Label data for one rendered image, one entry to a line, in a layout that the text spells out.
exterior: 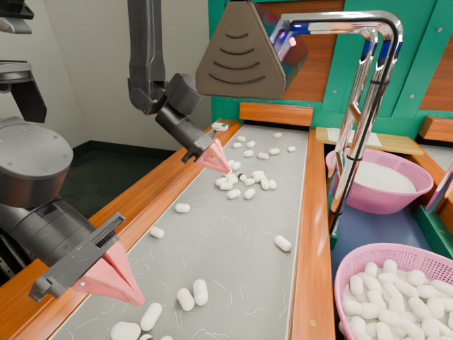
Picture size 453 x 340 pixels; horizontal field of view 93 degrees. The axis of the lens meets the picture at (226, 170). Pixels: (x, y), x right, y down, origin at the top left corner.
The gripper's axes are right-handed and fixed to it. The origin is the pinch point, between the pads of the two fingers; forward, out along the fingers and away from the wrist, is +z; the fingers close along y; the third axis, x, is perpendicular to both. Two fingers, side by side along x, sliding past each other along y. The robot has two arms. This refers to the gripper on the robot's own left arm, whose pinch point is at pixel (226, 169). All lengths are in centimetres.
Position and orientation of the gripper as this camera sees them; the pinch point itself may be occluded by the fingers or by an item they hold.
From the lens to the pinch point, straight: 50.9
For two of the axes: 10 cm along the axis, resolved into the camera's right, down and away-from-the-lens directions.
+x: -5.9, 5.7, 5.7
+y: 3.4, -4.6, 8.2
